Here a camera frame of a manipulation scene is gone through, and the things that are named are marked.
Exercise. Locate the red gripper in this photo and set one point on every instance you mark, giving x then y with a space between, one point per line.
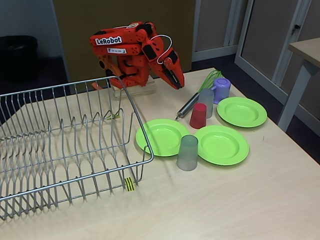
168 68

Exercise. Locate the grey translucent plastic cup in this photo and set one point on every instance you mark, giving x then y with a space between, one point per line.
187 155
208 100

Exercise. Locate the red plastic cup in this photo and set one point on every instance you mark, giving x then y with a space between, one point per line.
198 117

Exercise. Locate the purple plastic mug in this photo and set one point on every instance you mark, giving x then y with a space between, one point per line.
222 90

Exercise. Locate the red robot arm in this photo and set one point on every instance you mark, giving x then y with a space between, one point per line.
110 50

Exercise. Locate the wooden base block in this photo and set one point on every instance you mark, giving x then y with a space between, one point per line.
145 88

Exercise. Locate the green plastic plate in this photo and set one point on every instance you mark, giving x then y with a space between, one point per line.
241 112
220 145
162 135

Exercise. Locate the orange clamp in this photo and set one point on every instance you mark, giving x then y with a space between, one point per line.
112 67

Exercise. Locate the yellow green tape bit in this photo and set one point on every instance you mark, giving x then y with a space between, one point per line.
113 116

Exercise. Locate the grey sliding door cabinet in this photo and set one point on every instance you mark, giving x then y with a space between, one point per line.
270 30

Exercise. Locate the brown partition board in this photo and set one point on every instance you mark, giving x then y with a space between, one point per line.
75 25

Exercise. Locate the yellow black striped tape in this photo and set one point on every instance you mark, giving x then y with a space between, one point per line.
130 185

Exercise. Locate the black cabinet lock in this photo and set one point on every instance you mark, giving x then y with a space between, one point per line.
296 26

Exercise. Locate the beige side table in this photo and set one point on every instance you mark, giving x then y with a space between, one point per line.
307 47

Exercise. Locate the black trash bin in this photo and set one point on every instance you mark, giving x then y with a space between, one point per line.
17 57

